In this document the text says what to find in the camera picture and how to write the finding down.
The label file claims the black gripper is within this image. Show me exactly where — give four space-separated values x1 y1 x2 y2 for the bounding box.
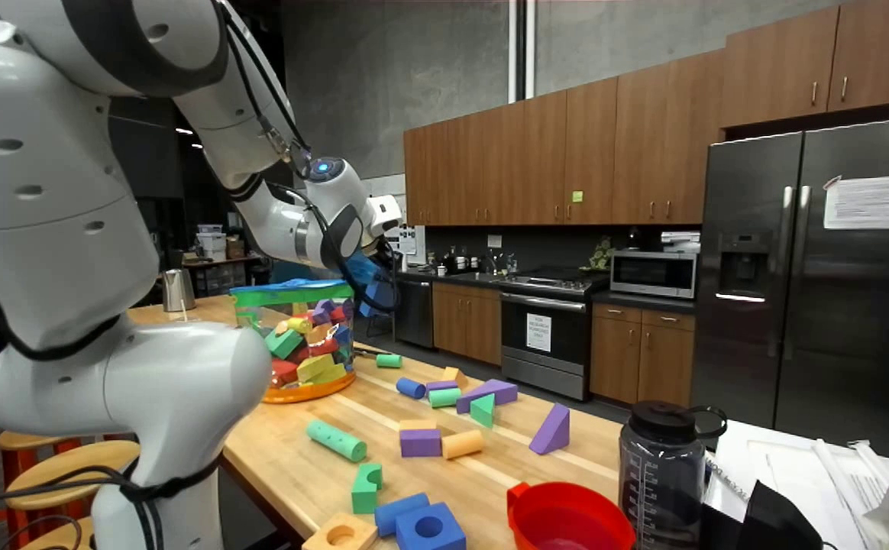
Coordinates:
349 254 397 319

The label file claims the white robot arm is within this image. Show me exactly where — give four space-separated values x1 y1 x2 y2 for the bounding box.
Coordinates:
0 0 399 550

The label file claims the clear bag of blocks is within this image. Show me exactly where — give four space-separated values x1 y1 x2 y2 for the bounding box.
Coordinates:
232 277 353 402

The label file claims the far green foam cylinder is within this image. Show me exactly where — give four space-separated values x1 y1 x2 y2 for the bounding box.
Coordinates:
377 353 404 369

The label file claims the small blue foam cylinder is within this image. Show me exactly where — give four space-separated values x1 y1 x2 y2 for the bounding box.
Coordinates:
397 378 428 401

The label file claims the small green foam cylinder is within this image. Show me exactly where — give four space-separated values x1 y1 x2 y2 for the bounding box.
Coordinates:
428 389 462 411

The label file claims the purple foam cube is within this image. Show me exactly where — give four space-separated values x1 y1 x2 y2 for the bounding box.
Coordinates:
399 428 442 459

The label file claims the oven range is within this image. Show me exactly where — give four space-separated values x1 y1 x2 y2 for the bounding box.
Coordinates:
502 269 607 401

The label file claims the purple foam bar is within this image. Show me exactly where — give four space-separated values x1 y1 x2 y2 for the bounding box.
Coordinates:
454 378 518 414

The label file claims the orange foam cylinder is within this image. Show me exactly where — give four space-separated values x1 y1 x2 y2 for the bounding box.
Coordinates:
442 431 487 463

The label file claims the green notched foam block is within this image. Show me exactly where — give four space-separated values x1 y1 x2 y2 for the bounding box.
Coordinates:
350 463 381 514

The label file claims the purple foam wedge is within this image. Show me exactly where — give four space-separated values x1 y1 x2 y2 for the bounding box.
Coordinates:
529 402 572 455

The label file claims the blue square block with hole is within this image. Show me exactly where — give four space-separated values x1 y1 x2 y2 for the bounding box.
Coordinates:
397 503 466 550

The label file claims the orange block with hole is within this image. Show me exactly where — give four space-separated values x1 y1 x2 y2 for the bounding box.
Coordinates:
302 514 377 550

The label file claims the microwave oven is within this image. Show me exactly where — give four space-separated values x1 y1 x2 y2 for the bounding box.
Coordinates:
610 251 697 301

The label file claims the red bowl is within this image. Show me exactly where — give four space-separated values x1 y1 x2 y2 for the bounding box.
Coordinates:
507 482 635 550

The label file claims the dark water bottle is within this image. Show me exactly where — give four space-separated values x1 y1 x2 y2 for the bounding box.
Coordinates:
621 401 726 550

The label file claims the stainless steel refrigerator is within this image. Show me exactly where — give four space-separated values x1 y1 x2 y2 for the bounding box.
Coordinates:
691 118 889 455

